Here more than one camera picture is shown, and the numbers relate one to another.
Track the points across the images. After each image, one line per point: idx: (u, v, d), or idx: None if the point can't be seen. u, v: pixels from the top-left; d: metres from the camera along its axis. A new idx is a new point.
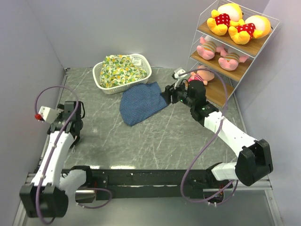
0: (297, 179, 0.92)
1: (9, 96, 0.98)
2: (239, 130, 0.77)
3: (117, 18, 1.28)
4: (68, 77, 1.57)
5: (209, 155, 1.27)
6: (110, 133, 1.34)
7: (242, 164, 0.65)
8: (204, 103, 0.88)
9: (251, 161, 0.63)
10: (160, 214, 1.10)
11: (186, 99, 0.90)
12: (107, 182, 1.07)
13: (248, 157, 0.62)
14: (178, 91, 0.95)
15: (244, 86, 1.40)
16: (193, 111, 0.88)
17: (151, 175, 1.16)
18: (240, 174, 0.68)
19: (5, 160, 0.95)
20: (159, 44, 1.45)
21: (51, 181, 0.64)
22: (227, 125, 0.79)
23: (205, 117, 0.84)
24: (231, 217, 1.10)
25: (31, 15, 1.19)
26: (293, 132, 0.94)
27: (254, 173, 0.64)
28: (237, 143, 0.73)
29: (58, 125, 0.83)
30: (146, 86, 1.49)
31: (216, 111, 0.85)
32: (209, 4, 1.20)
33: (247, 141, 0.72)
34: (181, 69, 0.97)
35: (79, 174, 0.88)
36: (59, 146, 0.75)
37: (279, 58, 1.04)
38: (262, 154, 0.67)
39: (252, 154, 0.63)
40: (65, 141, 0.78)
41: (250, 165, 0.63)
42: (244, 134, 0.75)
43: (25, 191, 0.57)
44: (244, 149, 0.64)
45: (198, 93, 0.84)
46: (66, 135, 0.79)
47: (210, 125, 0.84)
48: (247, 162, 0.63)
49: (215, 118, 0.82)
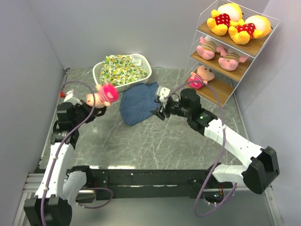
0: (297, 178, 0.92)
1: (9, 96, 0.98)
2: (243, 138, 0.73)
3: (118, 18, 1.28)
4: (68, 78, 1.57)
5: (209, 155, 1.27)
6: (110, 133, 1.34)
7: (251, 174, 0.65)
8: (201, 110, 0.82)
9: (261, 173, 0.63)
10: (160, 214, 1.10)
11: (181, 110, 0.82)
12: (107, 182, 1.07)
13: (258, 168, 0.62)
14: (169, 104, 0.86)
15: (245, 86, 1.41)
16: (190, 121, 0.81)
17: (151, 175, 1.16)
18: (249, 182, 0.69)
19: (5, 160, 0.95)
20: (159, 44, 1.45)
21: (55, 191, 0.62)
22: (231, 135, 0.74)
23: (205, 127, 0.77)
24: (232, 217, 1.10)
25: (31, 16, 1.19)
26: (292, 132, 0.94)
27: (263, 181, 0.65)
28: (244, 153, 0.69)
29: (58, 136, 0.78)
30: (146, 86, 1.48)
31: (215, 119, 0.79)
32: (209, 4, 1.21)
33: (253, 149, 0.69)
34: (162, 89, 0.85)
35: (79, 179, 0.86)
36: (60, 158, 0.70)
37: (280, 58, 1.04)
38: (269, 160, 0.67)
39: (262, 165, 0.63)
40: (67, 151, 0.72)
41: (261, 176, 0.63)
42: (249, 142, 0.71)
43: (29, 205, 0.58)
44: (254, 160, 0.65)
45: (194, 102, 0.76)
46: (67, 146, 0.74)
47: (212, 135, 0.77)
48: (258, 174, 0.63)
49: (216, 127, 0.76)
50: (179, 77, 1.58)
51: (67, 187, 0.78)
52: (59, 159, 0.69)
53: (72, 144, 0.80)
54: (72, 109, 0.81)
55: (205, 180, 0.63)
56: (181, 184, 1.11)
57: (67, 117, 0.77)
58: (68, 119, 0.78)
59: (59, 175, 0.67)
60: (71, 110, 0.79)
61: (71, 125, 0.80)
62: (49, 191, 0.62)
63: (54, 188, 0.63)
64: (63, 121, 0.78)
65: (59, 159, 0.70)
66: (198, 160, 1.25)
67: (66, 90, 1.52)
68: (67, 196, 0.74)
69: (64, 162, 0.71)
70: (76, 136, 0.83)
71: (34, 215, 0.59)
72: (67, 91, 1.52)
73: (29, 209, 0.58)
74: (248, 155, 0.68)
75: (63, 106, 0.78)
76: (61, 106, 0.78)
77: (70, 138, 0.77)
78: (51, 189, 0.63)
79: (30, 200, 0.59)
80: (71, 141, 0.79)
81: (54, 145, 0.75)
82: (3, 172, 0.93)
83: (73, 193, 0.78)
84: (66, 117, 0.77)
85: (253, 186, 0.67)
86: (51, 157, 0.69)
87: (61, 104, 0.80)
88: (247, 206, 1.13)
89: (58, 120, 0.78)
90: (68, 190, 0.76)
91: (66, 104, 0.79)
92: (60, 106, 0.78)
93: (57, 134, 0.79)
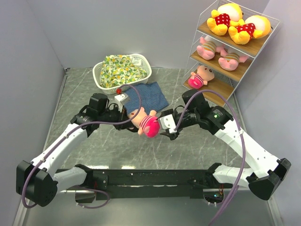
0: (297, 178, 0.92)
1: (9, 97, 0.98)
2: (260, 146, 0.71)
3: (117, 18, 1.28)
4: (68, 78, 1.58)
5: (209, 155, 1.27)
6: (110, 133, 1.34)
7: (262, 186, 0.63)
8: (211, 111, 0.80)
9: (275, 187, 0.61)
10: (160, 214, 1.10)
11: (191, 117, 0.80)
12: (107, 182, 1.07)
13: (274, 183, 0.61)
14: (177, 117, 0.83)
15: (245, 86, 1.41)
16: (203, 123, 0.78)
17: (151, 175, 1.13)
18: (255, 190, 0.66)
19: (6, 160, 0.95)
20: (159, 44, 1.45)
21: (48, 167, 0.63)
22: (249, 142, 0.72)
23: (220, 130, 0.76)
24: (231, 217, 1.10)
25: (31, 16, 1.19)
26: (292, 132, 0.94)
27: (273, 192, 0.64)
28: (261, 164, 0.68)
29: (79, 118, 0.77)
30: (146, 86, 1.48)
31: (230, 120, 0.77)
32: (209, 4, 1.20)
33: (270, 160, 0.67)
34: (165, 118, 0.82)
35: (80, 173, 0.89)
36: (69, 139, 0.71)
37: (280, 58, 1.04)
38: (281, 172, 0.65)
39: (278, 180, 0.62)
40: (78, 134, 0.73)
41: (273, 190, 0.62)
42: (266, 152, 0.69)
43: (22, 167, 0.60)
44: (271, 173, 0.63)
45: (198, 99, 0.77)
46: (81, 130, 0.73)
47: (226, 138, 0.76)
48: (273, 189, 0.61)
49: (232, 131, 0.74)
50: (179, 77, 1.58)
51: (61, 174, 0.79)
52: (68, 139, 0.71)
53: (87, 131, 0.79)
54: (106, 101, 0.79)
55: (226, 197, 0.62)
56: (181, 184, 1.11)
57: (96, 106, 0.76)
58: (96, 108, 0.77)
59: (59, 154, 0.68)
60: (104, 102, 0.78)
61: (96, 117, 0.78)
62: (43, 164, 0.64)
63: (49, 164, 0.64)
64: (92, 108, 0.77)
65: (68, 139, 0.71)
66: (198, 160, 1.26)
67: (66, 90, 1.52)
68: (57, 180, 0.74)
69: (71, 144, 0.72)
70: (95, 126, 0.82)
71: (21, 177, 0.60)
72: (67, 91, 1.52)
73: (20, 170, 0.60)
74: (264, 167, 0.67)
75: (99, 95, 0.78)
76: (97, 94, 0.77)
77: (88, 125, 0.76)
78: (46, 162, 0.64)
79: (26, 163, 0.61)
80: (87, 129, 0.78)
81: (72, 124, 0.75)
82: (3, 172, 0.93)
83: (65, 181, 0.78)
84: (96, 105, 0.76)
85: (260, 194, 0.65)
86: (62, 134, 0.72)
87: (99, 93, 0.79)
88: (247, 206, 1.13)
89: (88, 104, 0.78)
90: (60, 176, 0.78)
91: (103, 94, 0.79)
92: (97, 94, 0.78)
93: (79, 116, 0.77)
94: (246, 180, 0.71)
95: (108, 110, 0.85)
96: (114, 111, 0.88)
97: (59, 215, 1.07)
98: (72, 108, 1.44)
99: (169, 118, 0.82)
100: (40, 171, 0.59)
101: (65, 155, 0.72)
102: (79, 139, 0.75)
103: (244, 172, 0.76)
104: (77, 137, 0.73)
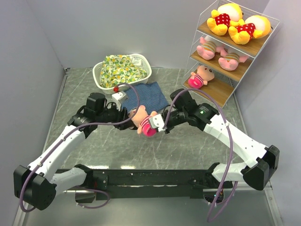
0: (297, 178, 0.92)
1: (9, 96, 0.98)
2: (247, 136, 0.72)
3: (117, 18, 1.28)
4: (68, 78, 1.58)
5: (209, 155, 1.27)
6: (110, 133, 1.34)
7: (255, 175, 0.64)
8: (198, 108, 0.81)
9: (266, 173, 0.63)
10: (160, 214, 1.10)
11: (180, 116, 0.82)
12: (107, 182, 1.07)
13: (265, 169, 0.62)
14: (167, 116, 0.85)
15: (244, 86, 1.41)
16: (191, 119, 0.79)
17: (151, 175, 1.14)
18: (249, 180, 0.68)
19: (6, 160, 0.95)
20: (159, 44, 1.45)
21: (45, 172, 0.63)
22: (236, 133, 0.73)
23: (207, 124, 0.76)
24: (231, 217, 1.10)
25: (31, 16, 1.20)
26: (293, 132, 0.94)
27: (266, 181, 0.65)
28: (250, 153, 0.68)
29: (76, 119, 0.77)
30: (146, 86, 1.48)
31: (217, 114, 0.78)
32: (209, 4, 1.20)
33: (258, 148, 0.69)
34: (154, 118, 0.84)
35: (79, 174, 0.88)
36: (67, 141, 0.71)
37: (280, 58, 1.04)
38: (271, 159, 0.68)
39: (268, 165, 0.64)
40: (75, 137, 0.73)
41: (265, 177, 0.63)
42: (253, 141, 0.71)
43: (19, 172, 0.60)
44: (260, 161, 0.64)
45: (184, 97, 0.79)
46: (78, 133, 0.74)
47: (214, 132, 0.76)
48: (264, 175, 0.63)
49: (218, 125, 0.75)
50: (179, 77, 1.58)
51: (60, 176, 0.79)
52: (66, 141, 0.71)
53: (85, 133, 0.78)
54: (103, 101, 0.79)
55: (219, 185, 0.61)
56: (181, 184, 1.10)
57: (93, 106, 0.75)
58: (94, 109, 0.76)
59: (57, 157, 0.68)
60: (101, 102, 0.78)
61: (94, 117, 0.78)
62: (40, 168, 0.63)
63: (46, 168, 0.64)
64: (89, 108, 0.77)
65: (65, 141, 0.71)
66: (198, 160, 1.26)
67: (66, 90, 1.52)
68: (57, 182, 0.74)
69: (68, 147, 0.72)
70: (93, 127, 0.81)
71: (19, 182, 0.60)
72: (67, 91, 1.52)
73: (17, 175, 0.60)
74: (253, 155, 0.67)
75: (97, 95, 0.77)
76: (94, 95, 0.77)
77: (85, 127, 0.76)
78: (43, 166, 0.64)
79: (23, 168, 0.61)
80: (85, 130, 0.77)
81: (69, 126, 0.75)
82: (3, 172, 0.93)
83: (64, 183, 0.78)
84: (93, 105, 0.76)
85: (254, 184, 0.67)
86: (59, 137, 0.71)
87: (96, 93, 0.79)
88: (247, 206, 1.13)
89: (85, 105, 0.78)
90: (59, 178, 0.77)
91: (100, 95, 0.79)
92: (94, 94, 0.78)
93: (76, 117, 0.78)
94: (241, 173, 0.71)
95: (106, 109, 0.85)
96: (113, 109, 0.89)
97: (59, 215, 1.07)
98: (72, 108, 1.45)
99: (158, 118, 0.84)
100: (37, 176, 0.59)
101: (63, 158, 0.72)
102: (77, 141, 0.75)
103: (239, 166, 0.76)
104: (74, 140, 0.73)
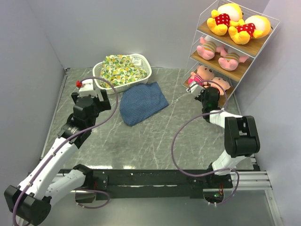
0: (297, 178, 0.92)
1: (9, 97, 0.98)
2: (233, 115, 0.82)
3: (117, 18, 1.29)
4: (68, 78, 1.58)
5: (209, 155, 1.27)
6: (110, 133, 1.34)
7: (226, 129, 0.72)
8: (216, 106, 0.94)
9: (232, 124, 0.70)
10: (160, 213, 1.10)
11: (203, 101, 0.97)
12: (107, 182, 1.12)
13: (229, 118, 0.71)
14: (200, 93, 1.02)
15: (245, 86, 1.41)
16: (203, 110, 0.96)
17: (151, 175, 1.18)
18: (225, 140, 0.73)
19: (6, 160, 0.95)
20: (158, 44, 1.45)
21: (35, 191, 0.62)
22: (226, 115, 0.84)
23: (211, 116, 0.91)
24: (231, 217, 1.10)
25: (32, 17, 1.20)
26: (292, 132, 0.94)
27: (235, 136, 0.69)
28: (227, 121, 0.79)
29: (68, 130, 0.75)
30: (146, 86, 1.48)
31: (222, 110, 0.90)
32: (209, 4, 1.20)
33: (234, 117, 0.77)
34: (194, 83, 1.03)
35: (77, 178, 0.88)
36: (57, 157, 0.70)
37: (280, 59, 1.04)
38: (248, 125, 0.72)
39: (235, 120, 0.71)
40: (66, 151, 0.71)
41: (231, 128, 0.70)
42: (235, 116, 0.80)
43: (11, 191, 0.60)
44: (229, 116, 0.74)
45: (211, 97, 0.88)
46: (68, 145, 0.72)
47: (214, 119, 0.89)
48: (228, 124, 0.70)
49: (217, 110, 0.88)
50: (179, 77, 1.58)
51: (59, 184, 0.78)
52: (56, 157, 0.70)
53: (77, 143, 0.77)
54: (92, 108, 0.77)
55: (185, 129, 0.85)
56: (181, 184, 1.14)
57: (83, 114, 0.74)
58: (83, 117, 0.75)
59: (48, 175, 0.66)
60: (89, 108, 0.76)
61: (85, 123, 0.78)
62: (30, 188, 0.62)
63: (36, 188, 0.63)
64: (75, 116, 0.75)
65: (55, 157, 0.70)
66: (198, 160, 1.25)
67: (66, 90, 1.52)
68: (51, 194, 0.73)
69: (60, 161, 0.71)
70: (85, 137, 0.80)
71: (11, 202, 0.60)
72: (67, 91, 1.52)
73: (8, 195, 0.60)
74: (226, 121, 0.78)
75: (83, 102, 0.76)
76: (80, 102, 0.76)
77: (76, 138, 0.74)
78: (33, 186, 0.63)
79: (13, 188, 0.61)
80: (76, 141, 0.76)
81: (60, 138, 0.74)
82: (4, 172, 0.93)
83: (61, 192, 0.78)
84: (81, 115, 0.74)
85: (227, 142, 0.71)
86: (49, 152, 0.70)
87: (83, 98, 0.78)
88: (246, 206, 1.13)
89: (73, 114, 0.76)
90: (56, 188, 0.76)
91: (87, 100, 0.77)
92: (81, 101, 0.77)
93: (67, 127, 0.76)
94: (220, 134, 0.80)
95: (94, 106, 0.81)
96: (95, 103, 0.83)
97: (59, 216, 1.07)
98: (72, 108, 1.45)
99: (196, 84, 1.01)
100: (27, 197, 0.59)
101: (56, 171, 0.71)
102: (68, 153, 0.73)
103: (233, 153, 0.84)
104: (65, 154, 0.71)
